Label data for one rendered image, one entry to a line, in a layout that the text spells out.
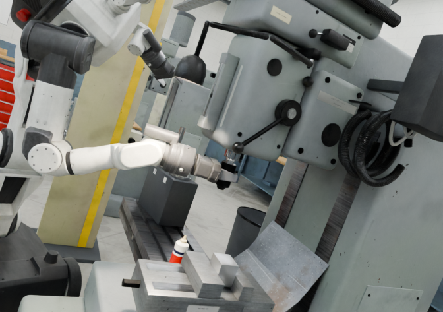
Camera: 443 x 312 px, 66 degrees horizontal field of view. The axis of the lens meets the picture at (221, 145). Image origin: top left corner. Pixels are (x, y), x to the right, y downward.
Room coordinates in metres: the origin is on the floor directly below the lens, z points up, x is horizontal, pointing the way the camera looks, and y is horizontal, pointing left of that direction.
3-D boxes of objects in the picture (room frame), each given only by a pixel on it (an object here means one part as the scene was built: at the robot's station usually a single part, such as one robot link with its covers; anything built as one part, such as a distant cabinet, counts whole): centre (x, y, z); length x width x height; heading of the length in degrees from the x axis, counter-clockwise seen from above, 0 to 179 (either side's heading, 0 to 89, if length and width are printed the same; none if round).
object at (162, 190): (1.38, 0.15, 1.00); 0.22 x 0.12 x 0.20; 38
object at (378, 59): (1.22, -0.48, 1.66); 0.80 x 0.23 x 0.20; 118
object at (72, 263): (1.34, 0.43, 0.50); 0.20 x 0.05 x 0.20; 49
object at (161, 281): (0.84, -0.08, 0.96); 0.35 x 0.15 x 0.11; 116
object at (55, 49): (0.88, 0.48, 1.39); 0.12 x 0.09 x 0.14; 104
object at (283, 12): (1.01, -0.08, 1.68); 0.34 x 0.24 x 0.10; 118
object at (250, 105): (0.99, -0.04, 1.47); 0.21 x 0.19 x 0.32; 28
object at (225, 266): (0.85, -0.11, 1.01); 0.06 x 0.05 x 0.06; 26
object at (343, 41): (0.90, -0.16, 1.66); 0.12 x 0.04 x 0.04; 118
